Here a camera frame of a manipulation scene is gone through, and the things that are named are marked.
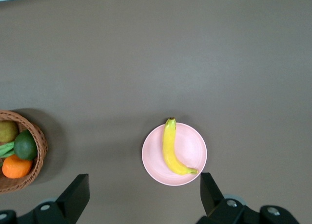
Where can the pink round plate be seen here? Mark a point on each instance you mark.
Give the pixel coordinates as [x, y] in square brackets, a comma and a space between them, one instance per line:
[190, 151]

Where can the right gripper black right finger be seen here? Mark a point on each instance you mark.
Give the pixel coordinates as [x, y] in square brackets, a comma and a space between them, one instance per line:
[214, 204]

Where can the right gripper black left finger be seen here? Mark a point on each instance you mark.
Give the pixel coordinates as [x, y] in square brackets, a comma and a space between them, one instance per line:
[73, 199]

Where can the brown wicker basket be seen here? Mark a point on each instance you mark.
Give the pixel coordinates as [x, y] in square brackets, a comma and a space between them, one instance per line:
[40, 146]

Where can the green avocado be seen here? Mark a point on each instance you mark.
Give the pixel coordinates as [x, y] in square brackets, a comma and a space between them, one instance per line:
[25, 146]

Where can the brown kiwi fruit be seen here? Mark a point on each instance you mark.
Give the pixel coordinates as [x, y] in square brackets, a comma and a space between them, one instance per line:
[7, 131]

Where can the orange fruit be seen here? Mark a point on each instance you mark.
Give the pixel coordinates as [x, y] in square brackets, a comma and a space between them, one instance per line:
[17, 166]

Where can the yellow banana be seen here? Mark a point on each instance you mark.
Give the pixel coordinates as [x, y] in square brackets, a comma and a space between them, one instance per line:
[169, 148]

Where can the pink dragon fruit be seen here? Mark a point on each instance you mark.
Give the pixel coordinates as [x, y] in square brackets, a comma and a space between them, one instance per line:
[6, 149]

